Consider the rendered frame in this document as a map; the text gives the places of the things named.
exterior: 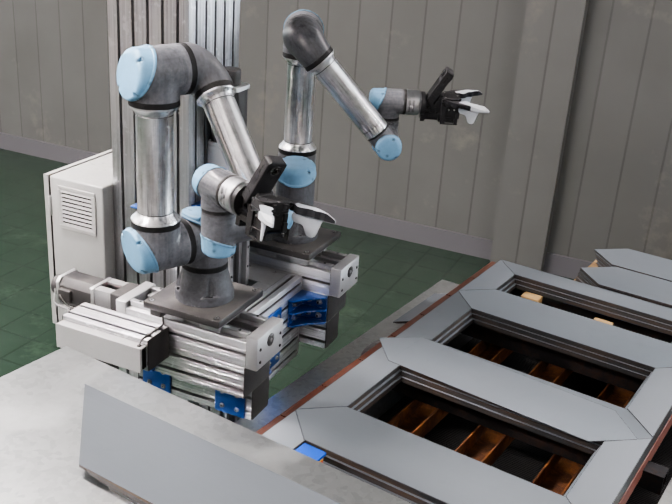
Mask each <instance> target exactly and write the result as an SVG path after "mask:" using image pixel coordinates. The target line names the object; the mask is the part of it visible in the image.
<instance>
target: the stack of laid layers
mask: <svg viewBox="0 0 672 504"><path fill-rule="evenodd" d="M515 288H517V289H520V290H524V291H527V292H530V293H533V294H537V295H540V296H543V297H547V298H550V299H553V300H556V301H560V302H563V303H566V304H570V305H573V306H576V307H579V308H583V309H586V310H589V311H592V312H596V313H599V314H602V315H606V316H609V317H612V318H615V319H619V320H622V321H625V322H629V323H632V324H635V325H638V326H642V327H645V328H648V329H652V330H655V331H658V332H661V333H665V334H668V335H671V336H672V321H669V320H666V319H662V318H659V317H656V316H652V315H649V314H646V313H642V312H639V311H635V310H632V309H629V308H625V307H622V306H619V305H615V304H612V303H609V302H605V301H602V300H598V299H595V298H592V297H588V296H585V295H582V294H578V293H575V292H572V291H568V290H565V289H561V288H558V287H555V286H551V285H548V284H545V283H541V282H538V281H534V280H531V279H528V278H524V277H521V276H518V275H514V276H513V277H511V278H510V279H509V280H507V281H506V282H505V283H504V284H502V285H501V286H500V287H499V288H497V289H496V290H500V291H503V292H506V293H510V292H511V291H512V290H514V289H515ZM472 323H473V324H476V325H479V326H482V327H485V328H488V329H491V330H494V331H497V332H500V333H503V334H506V335H509V336H512V337H515V338H518V339H521V340H524V341H527V342H530V343H533V344H536V345H539V346H542V347H545V348H548V349H551V350H554V351H557V352H560V353H563V354H566V355H569V356H572V357H575V358H578V359H581V360H584V361H587V362H590V363H593V364H596V365H599V366H602V367H605V368H608V369H611V370H614V371H617V372H620V373H623V374H626V375H629V376H632V377H635V378H638V379H641V380H644V381H643V383H642V384H641V386H640V387H639V389H638V390H637V391H636V393H635V394H634V396H633V397H632V399H631V400H630V401H629V403H628V404H627V406H626V407H625V408H622V407H620V406H617V405H614V404H611V403H608V402H605V401H603V400H600V399H597V398H594V397H591V396H588V395H586V394H583V393H580V392H577V391H574V390H571V389H568V388H566V387H563V386H560V385H557V384H554V383H551V382H549V381H546V380H543V379H540V378H537V377H534V376H532V375H529V374H526V373H523V372H520V371H517V370H514V369H512V368H509V367H506V366H503V365H500V364H497V363H495V362H492V361H489V360H486V359H483V358H480V357H478V356H475V355H472V354H469V353H466V352H463V351H461V352H463V353H466V354H469V355H471V356H474V357H477V358H479V359H482V360H484V361H487V362H490V363H492V364H495V365H498V366H500V367H503V368H505V369H508V370H511V371H513V372H516V373H519V374H521V375H524V376H526V377H529V378H532V379H534V380H537V381H540V382H542V383H545V384H548V385H550V386H553V387H555V388H558V389H561V390H563V391H566V392H569V393H571V394H574V395H576V396H579V397H582V398H584V399H587V400H590V401H592V402H595V403H598V404H600V405H603V406H605V407H608V408H611V409H613V410H615V411H616V412H617V413H618V415H619V416H620V417H621V418H622V420H623V421H624V422H625V423H626V425H627V426H628V427H629V428H630V430H631V431H632V432H633V434H634V435H635V436H636V437H637V439H647V438H652V440H651V441H650V443H649V445H648V446H647V448H646V449H645V451H644V453H643V454H642V456H641V458H640V459H639V461H638V463H637V464H636V466H635V468H634V469H633V471H632V472H631V474H630V476H629V477H628V479H627V481H626V482H625V484H624V486H623V487H622V489H621V491H620V492H619V494H618V496H617V497H616V499H615V500H614V502H613V504H618V503H619V501H620V500H621V498H622V496H623V495H624V493H625V491H626V490H627V488H628V486H629V485H630V483H631V481H632V480H633V478H634V476H635V475H636V473H637V471H638V470H639V468H640V466H641V465H642V463H643V461H644V460H645V458H646V456H647V455H648V453H649V451H650V450H651V448H652V446H653V445H654V443H655V441H656V440H657V438H658V436H659V435H660V433H661V431H662V430H663V428H664V426H665V425H666V423H667V421H668V420H669V418H670V416H671V415H672V407H671V408H670V410H669V412H668V413H667V415H666V417H665V418H664V420H663V421H662V423H661V425H660V426H659V428H658V430H657V431H656V433H655V435H654V436H653V437H652V436H651V435H650V433H649V432H648V431H647V430H646V429H645V428H644V427H643V426H642V425H641V423H640V422H639V421H638V420H637V419H636V418H635V417H634V416H633V414H632V413H631V412H630V411H629V410H628V409H627V408H628V406H629V405H630V403H631V402H632V400H633V399H634V398H635V396H636V395H637V393H638V392H639V390H640V389H641V388H642V386H643V385H644V383H645V382H646V380H647V379H648V377H649V376H650V375H651V373H652V372H653V370H654V369H655V368H653V367H650V366H647V365H644V364H641V363H638V362H635V361H632V360H629V359H626V358H623V357H620V356H616V355H613V354H610V353H607V352H604V351H601V350H598V349H595V348H592V347H589V346H586V345H583V344H579V343H576V342H573V341H570V340H567V339H564V338H561V337H558V336H555V335H552V334H549V333H546V332H542V331H539V330H536V329H533V328H530V327H527V326H524V325H521V324H518V323H515V322H512V321H509V320H506V319H502V318H499V317H496V316H493V315H490V314H487V313H484V312H481V311H478V310H475V309H472V308H471V310H469V311H468V312H467V313H466V314H464V315H463V316H462V317H461V318H459V319H458V320H457V321H455V322H454V323H453V324H452V325H450V326H449V327H448V328H447V329H445V330H444V331H443V332H442V333H440V334H439V335H438V336H436V337H435V338H434V339H433V340H432V341H434V342H437V343H440V344H442V345H445V346H446V344H448V343H449V342H450V341H451V340H453V339H454V338H455V337H456V336H457V335H459V334H460V333H461V332H462V331H464V330H465V329H466V328H467V327H468V326H470V325H471V324H472ZM400 382H403V383H406V384H408V385H411V386H413V387H416V388H419V389H421V390H424V391H426V392H429V393H432V394H434V395H437V396H439V397H442V398H445V399H447V400H450V401H452V402H455V403H458V404H460V405H463V406H465V407H468V408H471V409H473V410H476V411H479V412H481V413H484V414H486V415H489V416H492V417H494V418H497V419H499V420H502V421H505V422H507V423H510V424H512V425H515V426H518V427H520V428H523V429H525V430H528V431H531V432H533V433H536V434H538V435H541V436H544V437H546V438H549V439H551V440H554V441H557V442H559V443H562V444H564V445H567V446H570V447H572V448H575V449H577V450H580V451H583V452H585V453H588V454H590V455H592V456H591V457H590V459H589V460H588V461H587V463H586V464H585V466H584V467H583V469H582V470H581V471H580V473H579V474H578V476H577V477H576V479H575V480H574V481H573V483H572V484H571V486H570V487H569V489H568V490H567V491H566V493H565V494H564V496H565V497H566V495H567V494H568V492H569V491H570V490H571V488H572V487H573V485H574V484H575V482H576V481H577V479H578V478H579V477H580V475H581V474H582V472H583V471H584V469H585V468H586V467H587V465H588V464H589V462H590V461H591V459H592V458H593V457H594V455H595V454H596V452H597V451H598V449H599V448H600V446H601V445H602V444H603V442H604V441H592V442H588V441H585V440H583V439H581V438H578V437H576V436H573V435H571V434H568V433H566V432H563V431H561V430H558V429H556V428H553V427H551V426H548V425H546V424H544V423H541V422H539V421H536V420H534V419H531V418H529V417H526V416H524V415H521V414H519V413H516V412H514V411H511V410H509V409H507V408H504V407H502V406H499V405H497V404H494V403H492V402H489V401H487V400H484V399H482V398H479V397H477V396H474V395H472V394H470V393H467V392H465V391H462V390H460V389H457V388H455V387H452V386H450V385H447V384H445V383H442V382H440V381H437V380H435V379H433V378H430V377H428V376H425V375H423V374H420V373H418V372H415V371H413V370H410V369H408V368H405V367H403V366H401V365H400V366H398V367H397V368H396V369H395V370H393V371H392V372H391V373H390V374H388V375H387V376H386V377H384V378H383V379H382V380H381V381H379V382H378V383H377V384H376V385H374V386H373V387H372V388H371V389H369V390H368V391H367V392H365V393H364V394H363V395H362V396H360V397H359V398H358V399H357V400H355V401H354V402H353V403H352V404H350V405H349V406H347V407H349V408H352V409H354V410H357V411H359V412H361V413H363V412H365V411H366V410H367V409H368V408H370V407H371V406H372V405H373V404H374V403H376V402H377V401H378V400H379V399H381V398H382V397H383V396H384V395H385V394H387V393H388V392H389V391H390V390H391V389H393V388H394V387H395V386H396V385H398V384H399V383H400ZM304 443H306V444H308V445H311V446H313V447H315V448H317V449H320V450H322V451H324V452H326V456H325V457H324V458H323V463H324V464H326V465H328V466H331V467H333V468H335V469H337V470H339V471H341V472H344V473H346V474H348V475H350V476H352V477H355V478H357V479H359V480H361V481H363V482H366V483H368V484H370V485H372V486H374V487H377V488H379V489H381V490H383V491H385V492H387V493H390V494H392V495H394V496H396V497H398V498H401V499H403V500H405V501H407V502H409V503H412V504H447V503H444V502H442V501H440V500H438V499H436V498H433V497H431V496H429V495H427V494H424V493H422V492H420V491H418V490H415V489H413V488H411V487H409V486H406V485H404V484H402V483H400V482H397V481H395V480H393V479H391V478H389V477H386V476H384V475H382V474H380V473H377V472H375V471H373V470H371V469H368V468H366V467H364V466H362V465H359V464H357V463H355V462H353V461H350V460H348V459H346V458H344V457H341V456H339V455H337V454H335V453H333V452H330V451H328V450H326V449H324V448H321V447H319V446H317V445H315V444H312V443H310V442H308V441H306V440H304V441H303V442H302V443H301V444H300V445H298V446H297V447H296V448H294V449H293V450H296V449H297V448H299V447H300V446H301V445H302V444H304Z"/></svg>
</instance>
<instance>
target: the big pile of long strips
mask: <svg viewBox="0 0 672 504"><path fill-rule="evenodd" d="M594 251H595V252H596V253H595V254H596V260H597V262H596V264H597V266H598V267H586V268H580V271H579V272H578V276H577V277H576V278H575V279H576V280H575V281H577V282H581V283H584V284H588V285H591V286H595V287H598V288H602V289H605V290H608V291H612V292H615V293H619V294H622V295H626V296H629V297H633V298H636V299H639V300H643V301H646V302H650V303H653V304H657V305H660V306H664V307H667V308H670V309H672V260H669V259H665V258H662V257H658V256H654V255H650V254H647V253H643V252H639V251H635V250H631V249H594Z"/></svg>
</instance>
